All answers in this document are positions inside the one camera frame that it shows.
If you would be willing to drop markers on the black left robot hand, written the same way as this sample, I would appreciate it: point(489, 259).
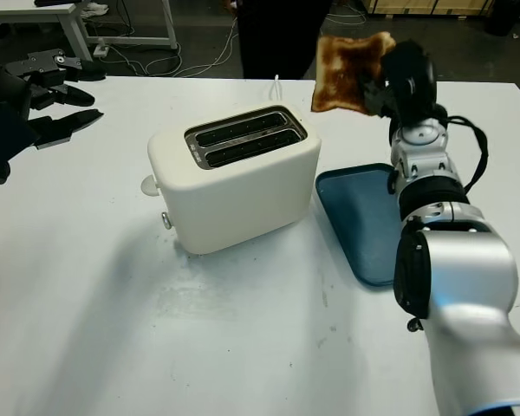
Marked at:
point(4, 86)

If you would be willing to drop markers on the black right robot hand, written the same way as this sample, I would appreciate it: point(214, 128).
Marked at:
point(411, 78)

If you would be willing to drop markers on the browned toast slice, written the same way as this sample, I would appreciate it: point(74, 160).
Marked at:
point(342, 73)

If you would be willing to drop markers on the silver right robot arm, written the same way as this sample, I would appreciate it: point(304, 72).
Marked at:
point(459, 268)

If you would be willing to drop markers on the person in dark trousers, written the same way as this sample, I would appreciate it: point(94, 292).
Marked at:
point(281, 34)

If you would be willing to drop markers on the white two-slot toaster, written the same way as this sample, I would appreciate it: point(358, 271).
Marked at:
point(234, 203)

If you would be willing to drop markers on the wooden crate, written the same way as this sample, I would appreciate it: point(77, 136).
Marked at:
point(416, 6)

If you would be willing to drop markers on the white power strip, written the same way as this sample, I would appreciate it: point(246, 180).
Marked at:
point(102, 50)

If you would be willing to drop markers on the black bin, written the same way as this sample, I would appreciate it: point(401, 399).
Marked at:
point(505, 17)

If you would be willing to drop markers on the white sneaker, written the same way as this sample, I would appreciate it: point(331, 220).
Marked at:
point(95, 8)

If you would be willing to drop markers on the dark blue plastic tray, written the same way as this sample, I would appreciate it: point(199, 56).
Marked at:
point(359, 225)

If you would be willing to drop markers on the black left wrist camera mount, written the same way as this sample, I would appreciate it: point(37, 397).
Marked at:
point(4, 138)

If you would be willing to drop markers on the white metal-frame desk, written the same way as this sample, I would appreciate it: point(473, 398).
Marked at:
point(39, 11)

